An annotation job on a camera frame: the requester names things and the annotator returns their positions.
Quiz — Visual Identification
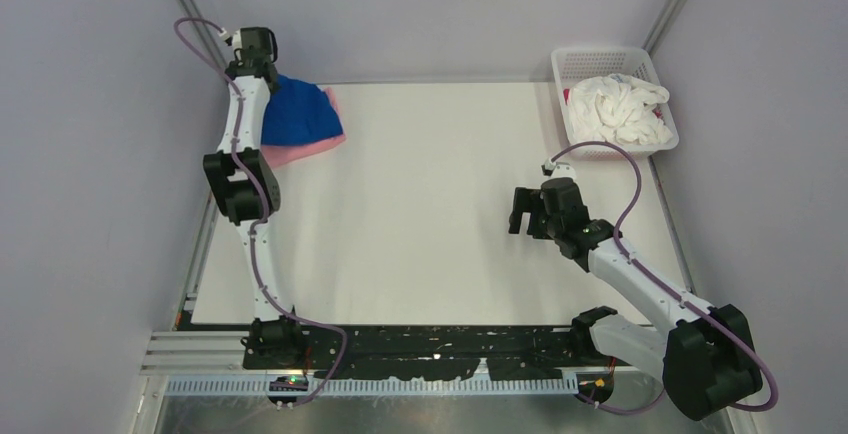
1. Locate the white plastic laundry basket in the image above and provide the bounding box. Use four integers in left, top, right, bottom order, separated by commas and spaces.
550, 47, 679, 159

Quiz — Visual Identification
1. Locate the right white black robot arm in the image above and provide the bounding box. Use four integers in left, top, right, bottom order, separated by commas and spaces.
508, 177, 764, 421

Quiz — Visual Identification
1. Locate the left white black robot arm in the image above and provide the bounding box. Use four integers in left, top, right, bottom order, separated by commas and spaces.
203, 27, 307, 368

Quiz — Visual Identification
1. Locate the blue printed t shirt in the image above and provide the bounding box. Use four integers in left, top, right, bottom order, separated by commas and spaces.
261, 74, 344, 147

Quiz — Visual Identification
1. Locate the pink folded t shirt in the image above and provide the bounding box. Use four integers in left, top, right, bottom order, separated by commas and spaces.
261, 88, 346, 168

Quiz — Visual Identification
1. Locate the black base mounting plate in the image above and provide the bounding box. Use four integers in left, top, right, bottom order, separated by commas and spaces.
243, 325, 611, 381

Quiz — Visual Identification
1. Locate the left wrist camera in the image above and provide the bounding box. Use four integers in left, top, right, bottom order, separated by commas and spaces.
218, 29, 242, 49

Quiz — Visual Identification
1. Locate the white crumpled t shirt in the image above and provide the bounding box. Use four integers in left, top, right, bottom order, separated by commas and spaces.
566, 74, 673, 146

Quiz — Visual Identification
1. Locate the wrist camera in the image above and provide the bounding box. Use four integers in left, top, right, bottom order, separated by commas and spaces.
541, 159, 577, 181
218, 29, 242, 49

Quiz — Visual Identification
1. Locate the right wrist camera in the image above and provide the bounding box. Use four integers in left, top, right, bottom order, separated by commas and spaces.
541, 159, 577, 181

